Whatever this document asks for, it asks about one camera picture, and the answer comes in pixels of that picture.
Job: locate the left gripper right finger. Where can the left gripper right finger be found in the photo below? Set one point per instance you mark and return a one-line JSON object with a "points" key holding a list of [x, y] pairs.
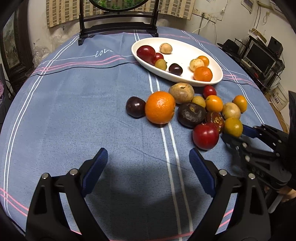
{"points": [[237, 210]]}

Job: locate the large tan round fruit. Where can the large tan round fruit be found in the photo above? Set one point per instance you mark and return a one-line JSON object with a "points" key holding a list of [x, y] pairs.
{"points": [[182, 92]]}

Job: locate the dark purple mangosteen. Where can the dark purple mangosteen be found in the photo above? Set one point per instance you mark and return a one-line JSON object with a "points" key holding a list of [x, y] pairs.
{"points": [[191, 114]]}

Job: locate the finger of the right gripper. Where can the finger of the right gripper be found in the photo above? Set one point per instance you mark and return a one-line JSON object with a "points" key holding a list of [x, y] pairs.
{"points": [[236, 143], [264, 132]]}

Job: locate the greenish yellow citrus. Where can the greenish yellow citrus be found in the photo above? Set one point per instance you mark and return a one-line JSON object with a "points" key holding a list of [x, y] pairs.
{"points": [[233, 127]]}

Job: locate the small yellow-green fruit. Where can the small yellow-green fruit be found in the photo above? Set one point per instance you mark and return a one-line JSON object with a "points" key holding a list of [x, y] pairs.
{"points": [[199, 100]]}

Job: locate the small orange on plate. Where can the small orange on plate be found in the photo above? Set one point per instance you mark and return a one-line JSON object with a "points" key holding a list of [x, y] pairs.
{"points": [[205, 60]]}

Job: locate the blue striped tablecloth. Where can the blue striped tablecloth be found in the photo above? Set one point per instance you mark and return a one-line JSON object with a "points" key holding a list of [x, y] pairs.
{"points": [[72, 106]]}

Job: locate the mandarin on plate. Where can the mandarin on plate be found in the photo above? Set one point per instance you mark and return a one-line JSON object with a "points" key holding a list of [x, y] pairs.
{"points": [[203, 74]]}

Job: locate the pale tan fruit on plate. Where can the pale tan fruit on plate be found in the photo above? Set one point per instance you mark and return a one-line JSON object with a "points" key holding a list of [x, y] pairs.
{"points": [[195, 63]]}

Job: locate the olive fruit on plate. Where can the olive fruit on plate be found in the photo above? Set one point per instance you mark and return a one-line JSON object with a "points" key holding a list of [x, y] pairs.
{"points": [[161, 64]]}

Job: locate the large red apple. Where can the large red apple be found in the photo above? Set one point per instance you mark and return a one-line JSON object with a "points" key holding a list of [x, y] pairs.
{"points": [[205, 136]]}

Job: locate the white wall socket strip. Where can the white wall socket strip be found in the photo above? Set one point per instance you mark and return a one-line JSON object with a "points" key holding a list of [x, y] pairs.
{"points": [[207, 16]]}

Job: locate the dark wooden framed mirror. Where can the dark wooden framed mirror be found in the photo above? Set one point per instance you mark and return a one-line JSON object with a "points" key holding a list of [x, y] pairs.
{"points": [[16, 51]]}

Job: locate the dark red plum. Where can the dark red plum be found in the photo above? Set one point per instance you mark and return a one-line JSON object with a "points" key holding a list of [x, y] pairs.
{"points": [[146, 53]]}

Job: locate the small red fruit on plate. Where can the small red fruit on plate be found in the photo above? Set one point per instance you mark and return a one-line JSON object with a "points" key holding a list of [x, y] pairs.
{"points": [[156, 58]]}

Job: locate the black framed round screen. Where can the black framed round screen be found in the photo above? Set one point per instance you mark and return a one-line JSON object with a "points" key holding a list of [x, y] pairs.
{"points": [[150, 28]]}

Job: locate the dark plum on plate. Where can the dark plum on plate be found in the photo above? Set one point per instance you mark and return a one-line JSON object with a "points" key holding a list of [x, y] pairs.
{"points": [[175, 69]]}

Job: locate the white oval plate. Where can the white oval plate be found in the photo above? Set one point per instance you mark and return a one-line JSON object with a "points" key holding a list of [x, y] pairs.
{"points": [[182, 54]]}

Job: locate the brown patterned mangosteen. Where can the brown patterned mangosteen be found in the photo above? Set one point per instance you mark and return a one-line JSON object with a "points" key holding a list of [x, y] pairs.
{"points": [[215, 118]]}

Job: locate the orange kumquat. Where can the orange kumquat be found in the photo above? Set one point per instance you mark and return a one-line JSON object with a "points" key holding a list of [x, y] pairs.
{"points": [[214, 103]]}

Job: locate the person's right hand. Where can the person's right hand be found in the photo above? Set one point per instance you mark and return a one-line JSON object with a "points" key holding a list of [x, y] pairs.
{"points": [[287, 193]]}

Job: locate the small yellow-brown fruit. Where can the small yellow-brown fruit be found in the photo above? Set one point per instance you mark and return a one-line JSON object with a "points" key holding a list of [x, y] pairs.
{"points": [[165, 48]]}

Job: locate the large orange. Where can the large orange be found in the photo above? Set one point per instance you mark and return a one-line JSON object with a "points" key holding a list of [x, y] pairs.
{"points": [[160, 108]]}

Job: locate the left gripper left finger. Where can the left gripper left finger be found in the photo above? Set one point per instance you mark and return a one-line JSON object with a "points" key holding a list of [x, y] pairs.
{"points": [[46, 219]]}

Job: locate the dark purple plum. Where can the dark purple plum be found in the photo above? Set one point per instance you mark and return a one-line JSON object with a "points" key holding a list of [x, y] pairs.
{"points": [[135, 107]]}

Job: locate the small orange citrus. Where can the small orange citrus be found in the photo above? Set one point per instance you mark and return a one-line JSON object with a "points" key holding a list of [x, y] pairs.
{"points": [[241, 102]]}

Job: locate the black shelf with monitor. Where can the black shelf with monitor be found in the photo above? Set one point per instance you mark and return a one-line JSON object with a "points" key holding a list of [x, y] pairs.
{"points": [[260, 61]]}

